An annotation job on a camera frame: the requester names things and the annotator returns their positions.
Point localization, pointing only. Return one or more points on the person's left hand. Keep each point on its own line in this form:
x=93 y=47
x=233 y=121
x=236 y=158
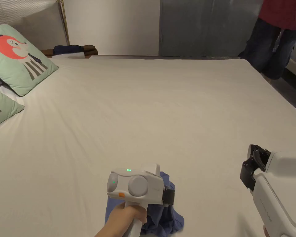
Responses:
x=128 y=214

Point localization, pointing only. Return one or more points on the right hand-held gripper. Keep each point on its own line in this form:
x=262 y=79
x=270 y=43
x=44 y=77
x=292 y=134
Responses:
x=273 y=195

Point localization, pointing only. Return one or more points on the green cushion with striped print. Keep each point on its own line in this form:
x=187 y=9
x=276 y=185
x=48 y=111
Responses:
x=2 y=111

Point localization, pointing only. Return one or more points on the gold metal pole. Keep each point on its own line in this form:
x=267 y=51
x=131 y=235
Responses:
x=64 y=22

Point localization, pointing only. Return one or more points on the green cushion with fox print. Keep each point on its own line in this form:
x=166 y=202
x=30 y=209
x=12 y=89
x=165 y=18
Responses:
x=17 y=59

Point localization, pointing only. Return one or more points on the bed with beige sheet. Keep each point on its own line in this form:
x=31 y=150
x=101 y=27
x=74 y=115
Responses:
x=143 y=111

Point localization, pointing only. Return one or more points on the dark blue shirt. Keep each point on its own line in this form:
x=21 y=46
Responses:
x=162 y=218

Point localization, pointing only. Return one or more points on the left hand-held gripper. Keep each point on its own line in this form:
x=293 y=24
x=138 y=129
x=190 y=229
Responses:
x=135 y=184

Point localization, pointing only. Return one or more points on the person's right hand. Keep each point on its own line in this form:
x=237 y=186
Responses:
x=265 y=232

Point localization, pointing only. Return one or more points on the white pillow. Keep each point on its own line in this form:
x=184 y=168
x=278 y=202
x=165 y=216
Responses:
x=7 y=91

